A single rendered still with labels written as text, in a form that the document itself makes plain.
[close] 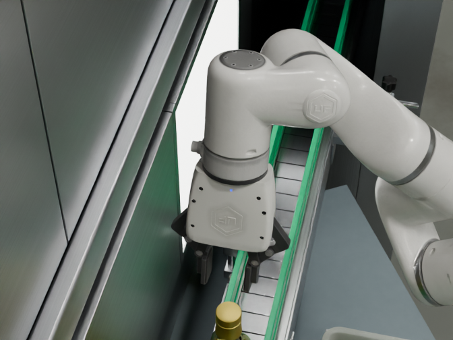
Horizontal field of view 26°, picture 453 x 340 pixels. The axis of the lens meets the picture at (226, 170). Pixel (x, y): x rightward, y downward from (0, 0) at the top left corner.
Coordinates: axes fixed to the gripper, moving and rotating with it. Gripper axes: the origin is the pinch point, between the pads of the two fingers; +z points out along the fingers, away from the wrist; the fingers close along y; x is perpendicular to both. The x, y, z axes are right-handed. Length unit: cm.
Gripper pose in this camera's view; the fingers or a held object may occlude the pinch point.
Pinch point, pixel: (228, 269)
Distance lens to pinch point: 121.2
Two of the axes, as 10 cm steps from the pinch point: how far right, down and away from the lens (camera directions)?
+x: 2.1, -5.2, 8.3
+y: 9.8, 1.6, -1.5
